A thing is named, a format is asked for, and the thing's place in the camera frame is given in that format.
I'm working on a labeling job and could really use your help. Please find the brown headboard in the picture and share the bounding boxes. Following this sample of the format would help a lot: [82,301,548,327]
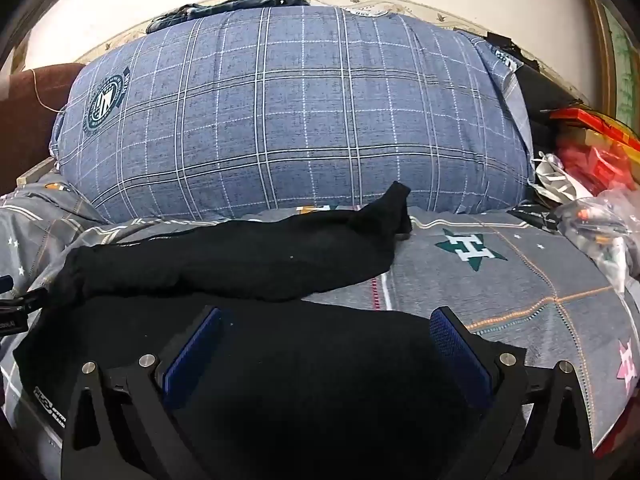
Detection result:
[0,62,86,196]

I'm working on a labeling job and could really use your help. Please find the red packets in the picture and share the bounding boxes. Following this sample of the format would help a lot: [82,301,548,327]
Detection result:
[550,106,640,196]

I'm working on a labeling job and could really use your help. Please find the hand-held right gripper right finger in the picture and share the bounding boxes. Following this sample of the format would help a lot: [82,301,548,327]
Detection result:
[429,306,596,480]

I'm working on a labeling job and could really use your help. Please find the framed wall picture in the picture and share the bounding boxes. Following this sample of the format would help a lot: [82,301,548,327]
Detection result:
[585,0,640,131]

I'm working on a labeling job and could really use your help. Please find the dark clothing pile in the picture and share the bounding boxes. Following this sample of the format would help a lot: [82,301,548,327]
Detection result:
[147,0,311,36]

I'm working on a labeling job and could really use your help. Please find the blue striped pillow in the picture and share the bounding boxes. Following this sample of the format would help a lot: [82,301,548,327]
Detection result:
[48,5,533,223]

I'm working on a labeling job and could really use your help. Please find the black pants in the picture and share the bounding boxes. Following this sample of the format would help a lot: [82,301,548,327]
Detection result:
[12,181,528,480]

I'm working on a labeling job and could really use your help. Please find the white silver wrapper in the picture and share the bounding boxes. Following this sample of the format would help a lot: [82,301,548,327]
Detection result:
[532,152,593,206]

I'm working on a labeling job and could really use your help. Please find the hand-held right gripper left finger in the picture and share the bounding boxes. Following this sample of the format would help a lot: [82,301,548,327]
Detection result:
[61,305,236,480]

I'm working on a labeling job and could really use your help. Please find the black bag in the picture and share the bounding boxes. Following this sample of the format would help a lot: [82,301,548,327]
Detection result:
[515,62,586,123]

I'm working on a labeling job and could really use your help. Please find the clear plastic bag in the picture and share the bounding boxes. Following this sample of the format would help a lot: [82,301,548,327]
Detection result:
[555,190,640,293]

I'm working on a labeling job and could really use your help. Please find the thin beige cord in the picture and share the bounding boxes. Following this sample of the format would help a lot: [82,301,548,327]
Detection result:
[27,67,67,113]

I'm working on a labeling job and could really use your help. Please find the grey printed bed sheet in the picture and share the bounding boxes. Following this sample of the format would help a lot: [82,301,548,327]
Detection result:
[0,170,640,480]

